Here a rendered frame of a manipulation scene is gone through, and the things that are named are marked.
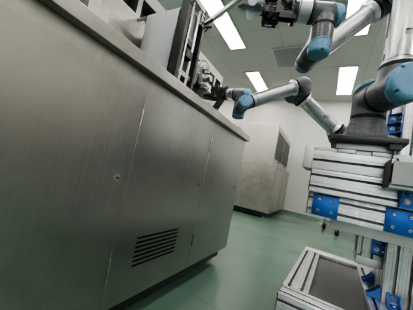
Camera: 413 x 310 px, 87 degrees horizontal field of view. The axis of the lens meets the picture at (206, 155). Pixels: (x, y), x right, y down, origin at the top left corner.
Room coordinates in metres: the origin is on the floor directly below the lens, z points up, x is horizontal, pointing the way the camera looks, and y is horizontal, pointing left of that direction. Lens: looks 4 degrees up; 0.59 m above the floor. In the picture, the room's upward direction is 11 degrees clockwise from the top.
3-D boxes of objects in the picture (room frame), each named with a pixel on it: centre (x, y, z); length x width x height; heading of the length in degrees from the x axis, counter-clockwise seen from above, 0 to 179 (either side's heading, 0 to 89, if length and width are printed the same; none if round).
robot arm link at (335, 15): (0.73, -0.32, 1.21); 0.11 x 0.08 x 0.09; 84
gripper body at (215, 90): (1.43, -0.01, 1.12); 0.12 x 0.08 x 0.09; 61
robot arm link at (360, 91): (0.83, -0.59, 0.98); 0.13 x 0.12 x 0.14; 174
